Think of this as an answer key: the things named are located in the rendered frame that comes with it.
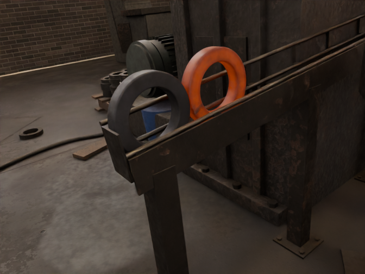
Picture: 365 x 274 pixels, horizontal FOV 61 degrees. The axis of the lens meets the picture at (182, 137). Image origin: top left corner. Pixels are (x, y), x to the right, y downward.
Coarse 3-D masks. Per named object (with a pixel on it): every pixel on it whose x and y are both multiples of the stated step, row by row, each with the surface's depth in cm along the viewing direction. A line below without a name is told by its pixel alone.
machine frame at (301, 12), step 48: (192, 0) 132; (240, 0) 112; (288, 0) 97; (336, 0) 105; (192, 48) 142; (240, 48) 118; (288, 48) 103; (336, 48) 113; (336, 96) 122; (240, 144) 137; (288, 144) 115; (336, 144) 132; (240, 192) 138
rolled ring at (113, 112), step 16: (128, 80) 59; (144, 80) 60; (160, 80) 62; (176, 80) 64; (112, 96) 60; (128, 96) 59; (176, 96) 66; (112, 112) 58; (128, 112) 59; (176, 112) 68; (112, 128) 59; (128, 128) 60; (176, 128) 68; (128, 144) 61
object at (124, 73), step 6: (114, 72) 276; (120, 72) 276; (126, 72) 253; (102, 78) 291; (108, 78) 296; (114, 78) 264; (120, 78) 246; (102, 84) 285; (108, 84) 283; (114, 84) 266; (108, 90) 287; (114, 90) 267; (96, 96) 297; (102, 96) 298; (108, 96) 289; (102, 102) 282; (108, 102) 273; (96, 108) 304; (102, 108) 302
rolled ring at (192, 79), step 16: (208, 48) 70; (224, 48) 71; (192, 64) 68; (208, 64) 69; (224, 64) 75; (240, 64) 75; (192, 80) 67; (240, 80) 76; (192, 96) 68; (240, 96) 78; (192, 112) 70; (208, 112) 72
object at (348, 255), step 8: (360, 80) 87; (360, 88) 87; (344, 256) 107; (352, 256) 107; (360, 256) 107; (344, 264) 104; (352, 264) 104; (360, 264) 104; (352, 272) 101; (360, 272) 101
